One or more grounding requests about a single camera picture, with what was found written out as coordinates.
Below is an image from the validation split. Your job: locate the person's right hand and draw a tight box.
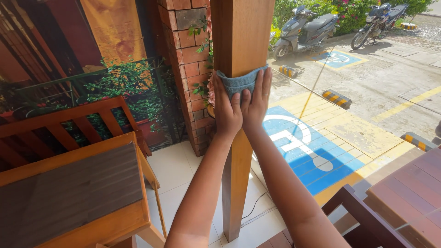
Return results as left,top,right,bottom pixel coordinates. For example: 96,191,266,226
240,67,273,131

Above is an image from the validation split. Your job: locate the person's left hand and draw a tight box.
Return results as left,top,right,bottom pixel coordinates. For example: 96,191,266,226
212,70,243,136

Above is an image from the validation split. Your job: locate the blue-grey microfiber cloth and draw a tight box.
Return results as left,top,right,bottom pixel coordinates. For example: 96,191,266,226
216,64,269,101

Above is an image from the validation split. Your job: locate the red brick pillar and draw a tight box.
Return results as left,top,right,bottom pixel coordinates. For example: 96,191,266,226
157,0,216,158

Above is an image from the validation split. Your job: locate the green vine with pink flowers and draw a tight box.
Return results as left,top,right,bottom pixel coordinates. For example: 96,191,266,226
187,7,216,108

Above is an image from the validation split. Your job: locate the grey scooter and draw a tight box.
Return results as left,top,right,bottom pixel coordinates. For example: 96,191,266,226
274,0,340,61

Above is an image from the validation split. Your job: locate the green flowering hedge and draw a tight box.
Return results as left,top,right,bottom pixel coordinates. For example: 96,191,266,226
270,0,435,45

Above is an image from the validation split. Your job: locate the black motorcycle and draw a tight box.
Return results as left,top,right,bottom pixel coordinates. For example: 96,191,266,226
350,3,410,51

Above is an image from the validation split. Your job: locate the dark wooden chair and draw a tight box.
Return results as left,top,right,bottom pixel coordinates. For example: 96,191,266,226
257,184,411,248

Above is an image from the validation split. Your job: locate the light wooden table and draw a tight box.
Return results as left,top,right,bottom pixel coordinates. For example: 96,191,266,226
0,132,168,248

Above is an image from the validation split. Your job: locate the dark wooden table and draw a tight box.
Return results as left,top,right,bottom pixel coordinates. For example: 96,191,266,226
365,146,441,248

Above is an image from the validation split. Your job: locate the brown wooden post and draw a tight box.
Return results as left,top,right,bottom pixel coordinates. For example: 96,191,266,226
210,0,276,242

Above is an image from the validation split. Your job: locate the black floor cable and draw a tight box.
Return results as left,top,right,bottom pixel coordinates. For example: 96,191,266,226
241,192,273,220

